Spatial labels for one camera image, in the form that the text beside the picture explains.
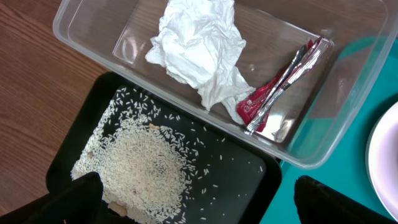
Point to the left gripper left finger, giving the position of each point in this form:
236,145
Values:
77,203

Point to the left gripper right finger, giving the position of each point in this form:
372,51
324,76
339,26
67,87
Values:
317,203

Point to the pile of rice grains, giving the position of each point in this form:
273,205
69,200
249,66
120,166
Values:
143,174

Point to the large white plate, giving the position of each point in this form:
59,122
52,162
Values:
381,160

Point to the red foil snack wrapper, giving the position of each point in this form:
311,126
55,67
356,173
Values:
254,110

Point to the white napkin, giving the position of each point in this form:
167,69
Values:
198,44

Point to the clear plastic waste bin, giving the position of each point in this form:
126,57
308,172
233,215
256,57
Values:
307,122

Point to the black plastic tray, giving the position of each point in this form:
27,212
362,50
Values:
229,180

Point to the teal serving tray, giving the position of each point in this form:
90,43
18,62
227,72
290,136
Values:
345,170

